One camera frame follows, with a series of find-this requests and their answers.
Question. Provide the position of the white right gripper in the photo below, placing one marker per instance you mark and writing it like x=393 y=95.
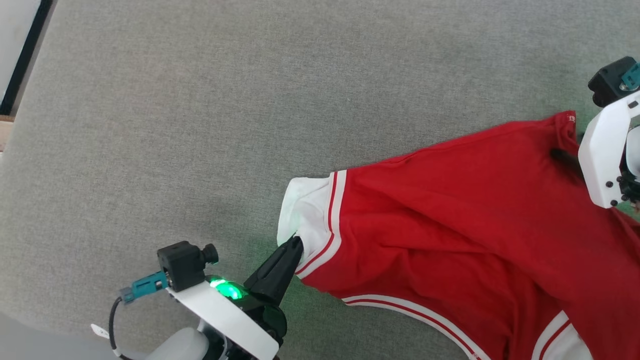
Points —
x=602 y=150

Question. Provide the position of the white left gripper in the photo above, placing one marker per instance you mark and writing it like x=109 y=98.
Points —
x=225 y=312

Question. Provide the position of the red white basketball jersey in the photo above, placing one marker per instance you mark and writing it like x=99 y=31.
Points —
x=475 y=225

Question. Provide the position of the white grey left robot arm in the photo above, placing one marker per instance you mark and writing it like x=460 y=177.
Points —
x=180 y=346

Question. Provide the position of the light wooden board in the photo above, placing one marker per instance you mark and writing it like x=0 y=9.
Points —
x=5 y=132

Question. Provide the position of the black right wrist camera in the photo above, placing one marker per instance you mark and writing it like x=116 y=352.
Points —
x=607 y=82

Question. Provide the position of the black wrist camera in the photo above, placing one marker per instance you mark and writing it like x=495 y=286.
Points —
x=182 y=265
x=607 y=82

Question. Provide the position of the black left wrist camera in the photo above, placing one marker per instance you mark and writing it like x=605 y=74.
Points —
x=182 y=265

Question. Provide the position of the teal right camera connector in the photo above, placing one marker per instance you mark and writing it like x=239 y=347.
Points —
x=632 y=76

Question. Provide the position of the teal camera connector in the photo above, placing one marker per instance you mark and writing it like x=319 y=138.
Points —
x=632 y=76
x=145 y=287

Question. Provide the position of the teal left camera connector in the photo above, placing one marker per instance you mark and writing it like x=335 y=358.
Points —
x=145 y=287

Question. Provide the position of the black floor frame strip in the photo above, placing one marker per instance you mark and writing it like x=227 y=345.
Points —
x=25 y=57

